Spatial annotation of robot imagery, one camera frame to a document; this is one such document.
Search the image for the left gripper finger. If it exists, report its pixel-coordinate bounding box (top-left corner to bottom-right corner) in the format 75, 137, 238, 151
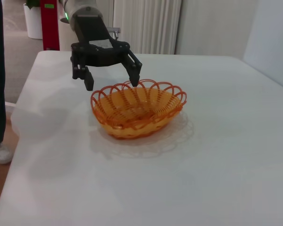
120, 50, 142, 88
72, 61, 95, 91

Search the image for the white pleated curtain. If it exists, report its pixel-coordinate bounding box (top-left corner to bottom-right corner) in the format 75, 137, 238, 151
113, 0, 182, 55

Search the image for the green plant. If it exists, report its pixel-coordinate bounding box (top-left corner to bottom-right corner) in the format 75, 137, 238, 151
25, 0, 42, 10

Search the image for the white shoe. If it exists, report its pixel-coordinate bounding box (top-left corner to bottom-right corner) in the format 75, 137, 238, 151
0, 142, 15, 165

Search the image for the orange woven plastic basket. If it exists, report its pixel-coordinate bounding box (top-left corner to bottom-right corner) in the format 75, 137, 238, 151
90, 79, 187, 140

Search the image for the white plant pot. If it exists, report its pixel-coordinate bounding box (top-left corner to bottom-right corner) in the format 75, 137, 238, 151
23, 3, 43, 40

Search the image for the red stand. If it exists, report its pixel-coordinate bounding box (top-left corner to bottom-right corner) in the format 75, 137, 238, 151
40, 0, 61, 51

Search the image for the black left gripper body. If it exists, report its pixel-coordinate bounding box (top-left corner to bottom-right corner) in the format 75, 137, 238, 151
70, 15, 130, 68

